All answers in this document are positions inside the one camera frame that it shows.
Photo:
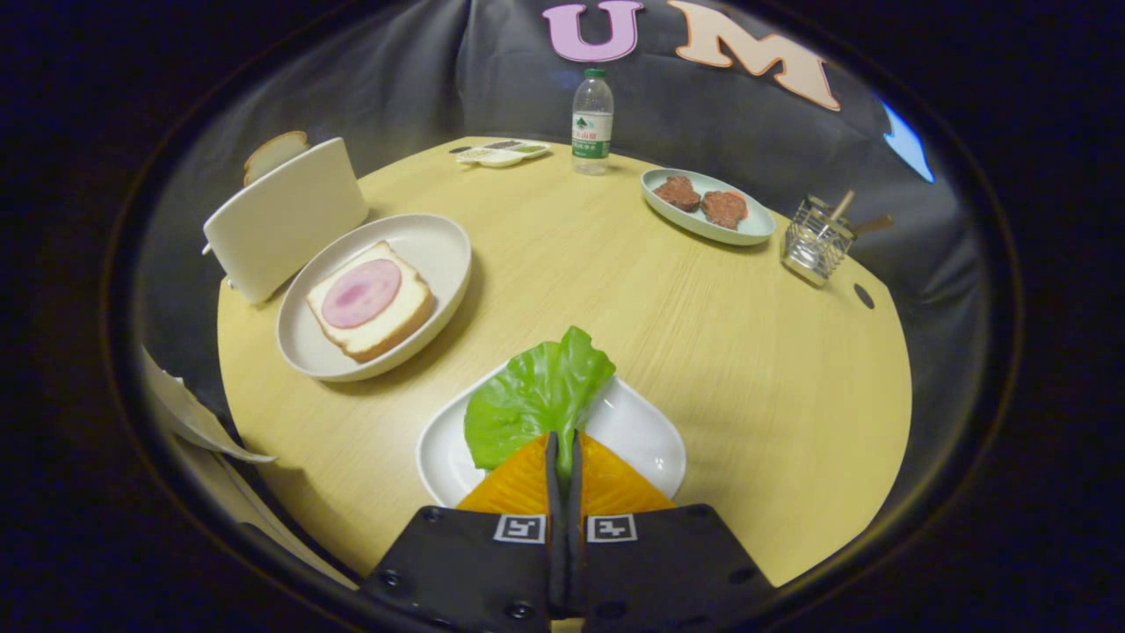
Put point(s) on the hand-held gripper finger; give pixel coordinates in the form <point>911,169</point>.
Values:
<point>573,510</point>
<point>552,501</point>

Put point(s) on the green lettuce leaf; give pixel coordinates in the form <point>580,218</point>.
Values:
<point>527,396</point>

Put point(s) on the white bread slice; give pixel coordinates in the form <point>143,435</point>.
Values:
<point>369,336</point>
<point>272,151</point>

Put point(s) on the white curved plate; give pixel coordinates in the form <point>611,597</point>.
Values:
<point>633,431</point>

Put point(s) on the round beige plate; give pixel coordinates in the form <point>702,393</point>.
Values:
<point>431,255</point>

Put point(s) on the pink ham slice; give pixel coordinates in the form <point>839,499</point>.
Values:
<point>360,294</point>

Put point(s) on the light blue oval plate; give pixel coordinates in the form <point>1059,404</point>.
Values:
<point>747,230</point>

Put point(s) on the brown meat piece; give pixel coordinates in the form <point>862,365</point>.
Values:
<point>724,209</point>
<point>677,193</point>

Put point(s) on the white divided seasoning tray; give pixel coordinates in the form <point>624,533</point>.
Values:
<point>497,158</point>

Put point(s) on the clear plastic water bottle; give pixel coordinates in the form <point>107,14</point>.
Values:
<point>592,132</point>

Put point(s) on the person's light clothing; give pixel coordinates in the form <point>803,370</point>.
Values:
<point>189,409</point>

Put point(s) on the white toaster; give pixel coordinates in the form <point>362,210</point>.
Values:
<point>281,220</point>

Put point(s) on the wooden stick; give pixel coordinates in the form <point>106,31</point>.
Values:
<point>841,207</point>

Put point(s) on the black backdrop cloth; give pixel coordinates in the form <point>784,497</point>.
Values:
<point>395,79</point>

